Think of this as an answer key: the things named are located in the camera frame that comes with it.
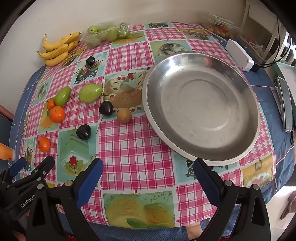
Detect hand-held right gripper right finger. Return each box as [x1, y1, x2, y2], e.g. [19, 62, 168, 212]
[193, 158, 271, 241]

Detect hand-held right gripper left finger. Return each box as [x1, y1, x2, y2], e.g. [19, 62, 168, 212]
[25, 158, 104, 241]

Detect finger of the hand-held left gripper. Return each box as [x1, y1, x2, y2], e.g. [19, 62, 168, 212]
[0, 157, 27, 186]
[0, 156, 55, 219]

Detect orange tangerine with pale stem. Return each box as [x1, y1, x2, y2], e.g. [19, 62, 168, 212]
[38, 137, 51, 152]

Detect large orange tangerine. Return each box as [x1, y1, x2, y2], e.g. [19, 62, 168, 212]
[50, 106, 66, 123]

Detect large round brown fruit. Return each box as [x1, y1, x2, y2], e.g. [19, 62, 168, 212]
[116, 108, 132, 124]

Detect dark plum with stem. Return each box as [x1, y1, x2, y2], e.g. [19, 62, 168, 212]
[99, 100, 114, 116]

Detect round metal basin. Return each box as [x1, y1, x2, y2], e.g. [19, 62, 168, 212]
[142, 52, 261, 166]

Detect green mango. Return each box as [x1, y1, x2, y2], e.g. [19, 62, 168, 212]
[79, 83, 104, 103]
[54, 87, 71, 106]

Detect pile of small green fruits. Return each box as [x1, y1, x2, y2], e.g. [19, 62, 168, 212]
[87, 22, 130, 42]

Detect orange plastic object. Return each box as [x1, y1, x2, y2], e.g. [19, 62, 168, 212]
[0, 142, 15, 160]

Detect pink checkered tablecloth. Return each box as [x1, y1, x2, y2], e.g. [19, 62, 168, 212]
[20, 22, 277, 229]

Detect grey flat panels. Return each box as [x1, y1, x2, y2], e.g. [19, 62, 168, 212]
[270, 76, 294, 133]

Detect yellow banana bunch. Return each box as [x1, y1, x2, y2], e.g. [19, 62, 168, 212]
[37, 32, 82, 67]

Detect black power adapter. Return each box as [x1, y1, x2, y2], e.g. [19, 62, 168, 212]
[251, 61, 264, 73]

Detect white plastic box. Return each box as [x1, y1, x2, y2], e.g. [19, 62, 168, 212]
[225, 39, 255, 72]

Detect clear plastic produce container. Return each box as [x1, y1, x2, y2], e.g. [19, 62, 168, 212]
[80, 17, 131, 47]

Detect green framed white board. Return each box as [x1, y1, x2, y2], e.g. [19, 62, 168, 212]
[273, 61, 296, 84]

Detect pile of brown longans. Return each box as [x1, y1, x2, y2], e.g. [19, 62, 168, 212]
[203, 23, 235, 38]

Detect clear plastic clamshell container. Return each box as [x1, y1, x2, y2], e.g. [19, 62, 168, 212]
[200, 11, 242, 33]

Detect white wooden furniture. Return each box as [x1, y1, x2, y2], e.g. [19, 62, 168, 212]
[240, 0, 285, 63]

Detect pink rail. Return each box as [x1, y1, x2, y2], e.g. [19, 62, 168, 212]
[0, 104, 14, 121]

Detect clear bag with white cord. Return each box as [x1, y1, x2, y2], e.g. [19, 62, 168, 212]
[240, 35, 266, 61]

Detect black cable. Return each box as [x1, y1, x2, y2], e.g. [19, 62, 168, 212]
[259, 16, 296, 69]

